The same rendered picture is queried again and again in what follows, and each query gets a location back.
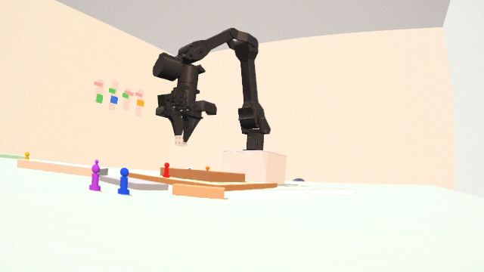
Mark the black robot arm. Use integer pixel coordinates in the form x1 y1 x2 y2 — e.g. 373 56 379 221
152 28 271 150

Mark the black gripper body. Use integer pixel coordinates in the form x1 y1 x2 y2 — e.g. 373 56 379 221
155 82 217 117

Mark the white die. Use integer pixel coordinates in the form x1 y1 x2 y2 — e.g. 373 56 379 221
175 135 188 147

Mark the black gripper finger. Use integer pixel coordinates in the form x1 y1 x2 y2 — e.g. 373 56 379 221
181 113 203 143
165 115 184 136

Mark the red pawn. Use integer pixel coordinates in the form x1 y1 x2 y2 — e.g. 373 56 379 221
163 162 169 178

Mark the orange square board track with arrows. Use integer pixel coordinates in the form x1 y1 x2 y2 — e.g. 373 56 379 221
126 173 278 191

